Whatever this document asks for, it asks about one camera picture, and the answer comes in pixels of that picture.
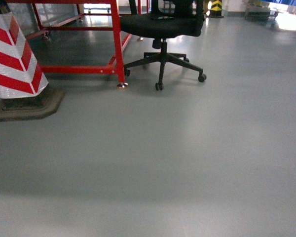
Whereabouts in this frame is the black office chair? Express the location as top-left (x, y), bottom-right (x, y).
top-left (120, 0), bottom-right (207, 91)

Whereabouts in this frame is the yellow black striped bollard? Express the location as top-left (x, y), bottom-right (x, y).
top-left (207, 0), bottom-right (224, 18)

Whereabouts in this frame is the red white striped bollard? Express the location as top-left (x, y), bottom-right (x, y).
top-left (0, 0), bottom-right (65, 121)

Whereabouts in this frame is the stainless steel conveyor shelf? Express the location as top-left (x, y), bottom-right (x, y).
top-left (244, 0), bottom-right (296, 30)

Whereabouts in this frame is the red metal table frame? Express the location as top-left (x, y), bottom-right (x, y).
top-left (4, 0), bottom-right (150, 88)

